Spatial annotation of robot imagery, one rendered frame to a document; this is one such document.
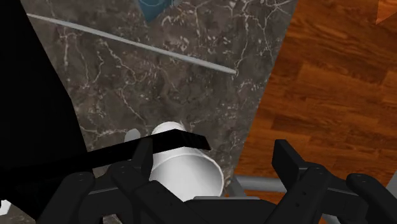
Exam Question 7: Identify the white cup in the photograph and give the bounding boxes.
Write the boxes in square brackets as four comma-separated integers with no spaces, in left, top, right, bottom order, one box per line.
[150,121,225,202]

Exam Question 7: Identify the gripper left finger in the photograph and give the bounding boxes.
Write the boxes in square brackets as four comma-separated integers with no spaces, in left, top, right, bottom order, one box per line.
[37,137,199,224]

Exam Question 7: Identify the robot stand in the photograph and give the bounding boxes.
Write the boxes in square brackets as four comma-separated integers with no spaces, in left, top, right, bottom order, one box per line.
[0,0,94,220]

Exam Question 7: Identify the grey thin rod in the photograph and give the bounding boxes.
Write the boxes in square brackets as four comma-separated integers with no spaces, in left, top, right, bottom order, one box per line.
[25,13,238,75]

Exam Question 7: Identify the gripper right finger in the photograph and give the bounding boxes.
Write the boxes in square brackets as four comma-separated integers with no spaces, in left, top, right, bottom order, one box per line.
[267,139,397,224]

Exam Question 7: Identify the blue bowl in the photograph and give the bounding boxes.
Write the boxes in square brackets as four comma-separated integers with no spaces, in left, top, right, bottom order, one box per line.
[137,0,175,23]

